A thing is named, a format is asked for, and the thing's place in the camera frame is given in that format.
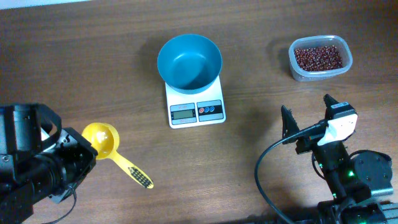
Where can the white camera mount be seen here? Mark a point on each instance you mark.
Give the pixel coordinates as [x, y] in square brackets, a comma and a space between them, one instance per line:
[339, 129]
[44, 135]

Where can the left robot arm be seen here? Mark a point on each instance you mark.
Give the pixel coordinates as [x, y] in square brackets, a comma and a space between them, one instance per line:
[39, 159]

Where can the teal plastic bowl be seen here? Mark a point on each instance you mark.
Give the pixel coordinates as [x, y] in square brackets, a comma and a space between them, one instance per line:
[189, 63]

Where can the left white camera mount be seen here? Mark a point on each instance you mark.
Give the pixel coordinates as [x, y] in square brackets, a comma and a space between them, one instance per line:
[44, 135]

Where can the yellow measuring scoop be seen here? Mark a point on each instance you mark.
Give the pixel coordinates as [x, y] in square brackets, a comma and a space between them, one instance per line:
[105, 139]

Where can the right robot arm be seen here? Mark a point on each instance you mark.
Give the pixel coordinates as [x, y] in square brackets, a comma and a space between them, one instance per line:
[362, 175]

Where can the red beans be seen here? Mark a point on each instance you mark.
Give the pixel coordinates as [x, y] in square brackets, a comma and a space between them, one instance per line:
[318, 59]

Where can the white digital kitchen scale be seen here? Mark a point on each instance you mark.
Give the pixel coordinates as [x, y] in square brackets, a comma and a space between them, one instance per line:
[190, 110]

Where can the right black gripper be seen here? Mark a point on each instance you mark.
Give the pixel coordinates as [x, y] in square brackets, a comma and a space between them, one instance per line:
[308, 144]

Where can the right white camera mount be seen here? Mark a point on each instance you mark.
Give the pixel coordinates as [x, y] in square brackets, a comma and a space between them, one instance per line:
[339, 129]

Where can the clear plastic bean container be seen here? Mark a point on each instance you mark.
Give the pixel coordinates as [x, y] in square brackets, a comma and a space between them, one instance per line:
[319, 41]

